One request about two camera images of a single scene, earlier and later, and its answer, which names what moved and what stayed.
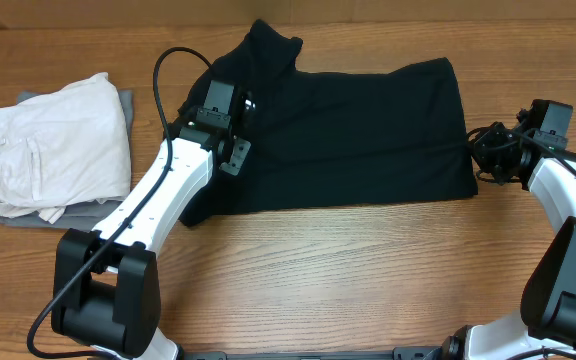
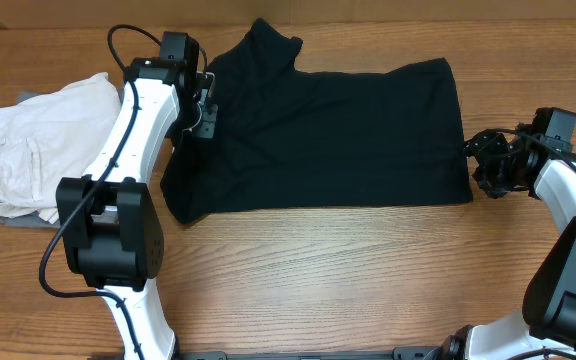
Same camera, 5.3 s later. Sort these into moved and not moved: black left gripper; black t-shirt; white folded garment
Moved: black left gripper
Not moved: black t-shirt; white folded garment
